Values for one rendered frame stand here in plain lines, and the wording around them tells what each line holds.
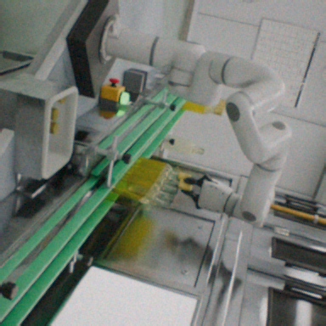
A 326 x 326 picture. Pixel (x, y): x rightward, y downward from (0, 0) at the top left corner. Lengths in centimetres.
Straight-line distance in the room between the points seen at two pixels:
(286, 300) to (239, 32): 601
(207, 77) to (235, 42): 591
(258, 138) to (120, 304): 55
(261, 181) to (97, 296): 56
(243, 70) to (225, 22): 596
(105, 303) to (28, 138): 47
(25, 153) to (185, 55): 55
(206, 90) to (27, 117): 50
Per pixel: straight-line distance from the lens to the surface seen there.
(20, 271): 102
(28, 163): 121
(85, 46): 134
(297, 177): 772
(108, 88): 171
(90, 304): 119
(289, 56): 720
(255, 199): 134
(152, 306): 122
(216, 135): 755
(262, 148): 119
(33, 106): 115
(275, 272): 155
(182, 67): 140
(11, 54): 241
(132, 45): 144
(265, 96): 121
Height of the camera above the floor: 130
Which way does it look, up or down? 9 degrees down
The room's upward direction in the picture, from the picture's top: 106 degrees clockwise
